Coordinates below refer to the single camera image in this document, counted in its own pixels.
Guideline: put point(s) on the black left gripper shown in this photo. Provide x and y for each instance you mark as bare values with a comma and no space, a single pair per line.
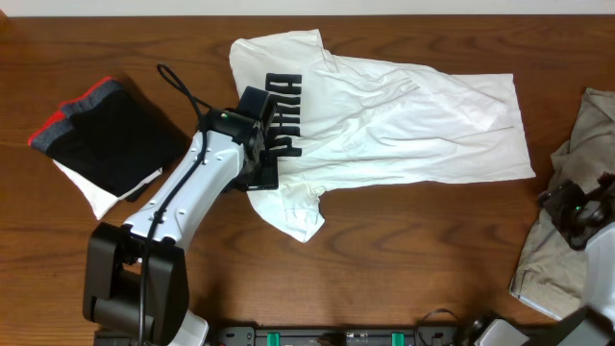
269,175

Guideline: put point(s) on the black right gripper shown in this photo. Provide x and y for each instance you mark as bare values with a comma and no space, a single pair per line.
556,199

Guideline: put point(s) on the white Puma t-shirt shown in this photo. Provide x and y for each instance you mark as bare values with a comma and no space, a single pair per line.
365,122

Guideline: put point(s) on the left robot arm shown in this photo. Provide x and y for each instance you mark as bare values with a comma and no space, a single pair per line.
136,276

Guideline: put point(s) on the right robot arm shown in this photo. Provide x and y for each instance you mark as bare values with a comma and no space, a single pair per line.
593,323

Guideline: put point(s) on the grey khaki garment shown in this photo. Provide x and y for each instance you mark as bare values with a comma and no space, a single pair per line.
551,269

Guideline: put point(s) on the folded black garment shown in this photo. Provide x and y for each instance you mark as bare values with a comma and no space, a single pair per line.
116,145

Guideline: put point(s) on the folded white garment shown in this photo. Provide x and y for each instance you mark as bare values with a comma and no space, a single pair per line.
100,200

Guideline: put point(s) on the folded red garment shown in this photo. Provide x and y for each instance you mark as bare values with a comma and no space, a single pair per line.
61,121

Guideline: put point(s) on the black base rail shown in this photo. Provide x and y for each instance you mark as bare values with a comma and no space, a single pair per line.
438,327

